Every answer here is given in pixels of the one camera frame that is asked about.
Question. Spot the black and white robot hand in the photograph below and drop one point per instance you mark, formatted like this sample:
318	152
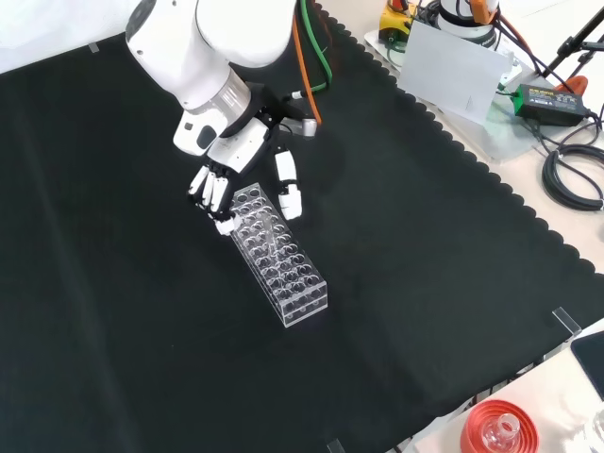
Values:
236	146

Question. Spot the clear glass test tube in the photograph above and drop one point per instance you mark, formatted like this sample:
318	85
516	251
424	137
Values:
270	236

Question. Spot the clear acrylic test tube rack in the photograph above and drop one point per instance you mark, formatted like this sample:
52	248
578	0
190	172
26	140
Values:
302	302

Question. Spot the clear cloth clip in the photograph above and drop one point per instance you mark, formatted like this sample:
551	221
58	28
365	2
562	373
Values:
566	322
334	447
94	47

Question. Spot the black bench cloth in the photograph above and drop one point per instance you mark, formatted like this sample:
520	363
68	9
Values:
141	307

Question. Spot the yellow stop button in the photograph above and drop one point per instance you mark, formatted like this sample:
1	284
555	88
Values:
394	26

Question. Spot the pale board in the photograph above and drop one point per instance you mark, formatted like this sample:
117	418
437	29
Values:
448	71

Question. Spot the black power supply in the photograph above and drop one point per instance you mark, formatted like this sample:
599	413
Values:
547	101

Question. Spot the orange plastic piece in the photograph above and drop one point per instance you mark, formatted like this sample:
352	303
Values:
575	84

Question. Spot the black tripod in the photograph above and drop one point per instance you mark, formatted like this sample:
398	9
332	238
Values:
573	40

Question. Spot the clear glass flask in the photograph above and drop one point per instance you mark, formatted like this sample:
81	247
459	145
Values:
505	427

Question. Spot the black tablet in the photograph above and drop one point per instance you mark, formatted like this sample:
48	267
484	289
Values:
592	358

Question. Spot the metal base plate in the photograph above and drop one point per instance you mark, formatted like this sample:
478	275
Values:
507	137

